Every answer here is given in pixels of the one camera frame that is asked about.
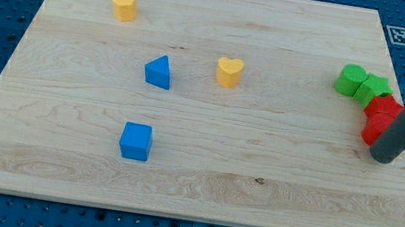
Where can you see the wooden board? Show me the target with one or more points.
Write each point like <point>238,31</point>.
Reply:
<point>280,149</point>

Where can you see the yellow heart block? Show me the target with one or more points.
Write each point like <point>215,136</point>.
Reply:
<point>228,71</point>

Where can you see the green cylinder block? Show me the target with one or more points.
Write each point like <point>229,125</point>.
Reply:
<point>350,79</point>

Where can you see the white fiducial marker tag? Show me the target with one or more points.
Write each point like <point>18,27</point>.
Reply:
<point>396,34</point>

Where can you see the blue triangle block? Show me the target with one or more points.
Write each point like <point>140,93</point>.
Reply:
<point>157,72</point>

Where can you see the red cylinder block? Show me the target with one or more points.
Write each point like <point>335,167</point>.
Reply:
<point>375,126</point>

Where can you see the yellow hexagon block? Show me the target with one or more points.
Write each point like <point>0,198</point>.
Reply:
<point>125,10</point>

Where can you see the blue cube block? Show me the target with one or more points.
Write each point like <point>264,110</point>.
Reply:
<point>136,141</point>

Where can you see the green star block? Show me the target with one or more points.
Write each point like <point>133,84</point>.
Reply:
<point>372,87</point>

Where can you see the red star block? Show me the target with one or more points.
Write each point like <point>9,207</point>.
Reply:
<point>387,105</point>

